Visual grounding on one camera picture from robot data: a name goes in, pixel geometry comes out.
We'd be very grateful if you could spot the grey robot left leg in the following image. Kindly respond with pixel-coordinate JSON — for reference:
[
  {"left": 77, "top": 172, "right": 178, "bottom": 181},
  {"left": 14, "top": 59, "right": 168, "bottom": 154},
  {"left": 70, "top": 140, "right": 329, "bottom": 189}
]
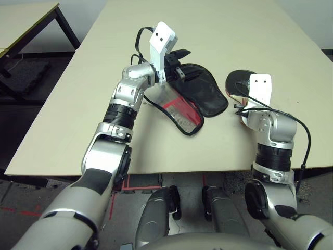
[{"left": 135, "top": 185, "right": 182, "bottom": 250}]

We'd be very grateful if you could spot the grey robot right leg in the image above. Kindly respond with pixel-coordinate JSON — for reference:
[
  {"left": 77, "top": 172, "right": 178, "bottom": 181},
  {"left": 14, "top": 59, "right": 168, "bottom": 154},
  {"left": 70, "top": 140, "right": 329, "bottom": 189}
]
[{"left": 202, "top": 185, "right": 250, "bottom": 235}]

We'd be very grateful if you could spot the beige side table black frame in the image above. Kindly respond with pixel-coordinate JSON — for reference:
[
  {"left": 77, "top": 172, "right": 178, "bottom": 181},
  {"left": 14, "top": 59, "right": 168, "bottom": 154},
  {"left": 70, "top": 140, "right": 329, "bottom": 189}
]
[{"left": 0, "top": 2, "right": 80, "bottom": 105}]

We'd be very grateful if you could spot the black floor mat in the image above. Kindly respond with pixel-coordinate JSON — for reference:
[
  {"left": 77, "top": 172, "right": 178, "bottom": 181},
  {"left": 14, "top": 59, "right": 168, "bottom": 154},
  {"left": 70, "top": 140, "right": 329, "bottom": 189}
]
[{"left": 15, "top": 61, "right": 52, "bottom": 97}]

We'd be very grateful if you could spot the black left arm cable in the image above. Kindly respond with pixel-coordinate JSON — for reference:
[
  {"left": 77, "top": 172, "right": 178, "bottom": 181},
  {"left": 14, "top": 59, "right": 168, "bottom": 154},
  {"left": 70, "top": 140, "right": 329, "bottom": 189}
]
[{"left": 130, "top": 27, "right": 157, "bottom": 66}]

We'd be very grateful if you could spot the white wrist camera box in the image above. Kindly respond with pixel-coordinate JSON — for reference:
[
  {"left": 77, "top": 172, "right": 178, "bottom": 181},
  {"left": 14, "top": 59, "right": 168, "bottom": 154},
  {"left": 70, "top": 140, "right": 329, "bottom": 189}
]
[
  {"left": 149, "top": 22, "right": 179, "bottom": 84},
  {"left": 243, "top": 73, "right": 273, "bottom": 110}
]

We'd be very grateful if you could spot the black wooden ping-pong paddle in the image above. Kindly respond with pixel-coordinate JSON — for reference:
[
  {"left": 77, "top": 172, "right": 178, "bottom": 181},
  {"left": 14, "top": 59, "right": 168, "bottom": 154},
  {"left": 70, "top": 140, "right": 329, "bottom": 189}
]
[{"left": 225, "top": 69, "right": 257, "bottom": 105}]

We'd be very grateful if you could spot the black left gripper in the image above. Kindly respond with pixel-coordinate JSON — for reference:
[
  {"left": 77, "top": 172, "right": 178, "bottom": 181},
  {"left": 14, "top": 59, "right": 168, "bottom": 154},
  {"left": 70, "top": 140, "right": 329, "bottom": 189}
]
[{"left": 163, "top": 48, "right": 196, "bottom": 81}]

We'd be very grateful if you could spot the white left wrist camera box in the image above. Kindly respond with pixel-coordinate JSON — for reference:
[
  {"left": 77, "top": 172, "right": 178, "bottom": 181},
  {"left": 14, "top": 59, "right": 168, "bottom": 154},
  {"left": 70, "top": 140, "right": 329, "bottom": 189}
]
[{"left": 149, "top": 22, "right": 179, "bottom": 84}]

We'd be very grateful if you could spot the grey robot torso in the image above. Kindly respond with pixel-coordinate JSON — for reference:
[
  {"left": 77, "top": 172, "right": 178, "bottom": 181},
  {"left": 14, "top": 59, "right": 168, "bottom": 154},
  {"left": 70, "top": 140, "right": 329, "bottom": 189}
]
[{"left": 114, "top": 231, "right": 276, "bottom": 250}]

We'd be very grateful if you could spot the grey robot leg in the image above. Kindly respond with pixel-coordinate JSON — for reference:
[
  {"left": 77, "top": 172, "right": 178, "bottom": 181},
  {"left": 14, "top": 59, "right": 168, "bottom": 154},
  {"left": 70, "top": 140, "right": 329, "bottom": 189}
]
[
  {"left": 202, "top": 185, "right": 250, "bottom": 235},
  {"left": 135, "top": 185, "right": 182, "bottom": 250}
]

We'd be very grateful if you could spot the black red paddle case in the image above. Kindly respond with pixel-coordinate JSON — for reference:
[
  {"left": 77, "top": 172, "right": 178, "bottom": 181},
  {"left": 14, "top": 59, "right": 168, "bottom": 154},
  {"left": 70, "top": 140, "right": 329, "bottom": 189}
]
[{"left": 143, "top": 62, "right": 229, "bottom": 136}]

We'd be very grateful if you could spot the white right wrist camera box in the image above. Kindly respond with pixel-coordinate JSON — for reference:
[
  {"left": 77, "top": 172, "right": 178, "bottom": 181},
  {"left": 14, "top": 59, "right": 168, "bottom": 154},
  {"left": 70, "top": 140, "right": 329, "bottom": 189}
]
[{"left": 243, "top": 73, "right": 273, "bottom": 110}]

